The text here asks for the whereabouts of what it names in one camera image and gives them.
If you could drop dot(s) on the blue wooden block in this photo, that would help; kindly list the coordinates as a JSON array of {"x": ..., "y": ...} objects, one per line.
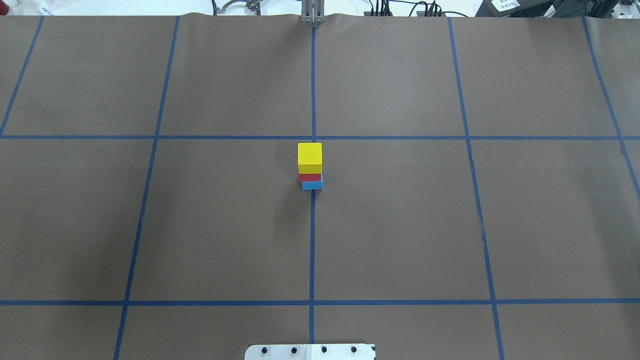
[{"x": 311, "y": 186}]

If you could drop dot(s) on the red wooden block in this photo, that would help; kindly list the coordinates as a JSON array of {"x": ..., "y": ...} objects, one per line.
[{"x": 310, "y": 177}]

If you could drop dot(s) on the yellow wooden block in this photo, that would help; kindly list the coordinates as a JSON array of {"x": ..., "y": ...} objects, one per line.
[{"x": 310, "y": 158}]

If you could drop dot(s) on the aluminium frame post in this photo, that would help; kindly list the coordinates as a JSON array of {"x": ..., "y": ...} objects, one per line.
[{"x": 313, "y": 12}]

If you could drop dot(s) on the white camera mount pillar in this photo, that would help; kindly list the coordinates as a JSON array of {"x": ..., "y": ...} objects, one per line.
[{"x": 321, "y": 351}]

